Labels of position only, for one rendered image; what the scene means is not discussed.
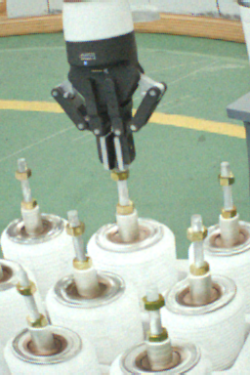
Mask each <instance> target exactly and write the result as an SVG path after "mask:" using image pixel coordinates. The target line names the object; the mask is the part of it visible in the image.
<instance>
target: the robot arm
mask: <svg viewBox="0 0 250 375"><path fill-rule="evenodd" d="M236 3H237V5H238V11H239V13H240V18H241V20H242V27H243V30H244V35H245V41H246V44H247V52H248V54H249V62H250V0H236ZM159 19H160V15H159V9H158V8H157V7H155V6H154V5H129V3H128V0H63V6H62V21H63V24H62V25H63V29H64V31H63V33H64V37H65V39H64V42H65V46H66V48H65V50H66V54H67V58H66V59H67V61H68V63H70V65H69V71H68V73H67V78H68V79H67V80H65V81H64V82H63V83H62V84H59V85H58V86H57V87H55V88H54V89H53V90H52V92H51V94H52V97H53V98H54V99H55V100H56V101H57V103H58V104H59V105H60V107H61V108H62V110H63V111H64V112H65V114H67V115H68V116H69V117H68V118H69V119H70V120H71V121H72V122H73V123H74V124H75V125H76V127H77V128H78V130H79V131H85V130H89V131H91V132H93V133H94V135H95V136H96V137H97V140H96V144H97V150H98V156H99V160H100V161H101V163H103V164H104V168H105V169H106V170H112V169H113V168H114V162H113V161H114V160H113V159H114V158H116V163H117V169H118V170H119V171H126V170H127V169H128V168H129V167H130V166H131V165H132V162H133V161H134V160H135V158H136V151H135V144H134V138H133V132H134V133H137V132H139V131H140V130H141V128H142V127H143V126H145V125H146V124H147V122H148V121H149V119H150V118H151V116H152V115H153V113H154V112H155V110H156V108H157V106H158V104H159V102H160V100H161V99H162V97H163V95H164V94H165V93H166V89H167V85H166V83H165V82H164V81H158V82H155V81H154V80H152V79H150V78H148V77H146V75H145V70H144V68H143V67H142V65H141V64H140V62H139V60H138V46H137V40H136V34H135V29H134V23H137V22H143V21H158V20H159ZM139 85H140V87H141V91H140V96H141V97H142V98H143V100H142V101H141V102H140V104H139V108H138V110H137V111H136V113H135V114H134V116H133V112H132V109H133V106H134V102H133V95H134V94H135V91H136V89H137V88H138V86H139ZM77 91H78V93H79V94H81V96H80V95H78V93H77ZM81 97H82V98H83V99H84V100H85V101H83V100H82V99H81ZM111 126H112V130H111Z"/></svg>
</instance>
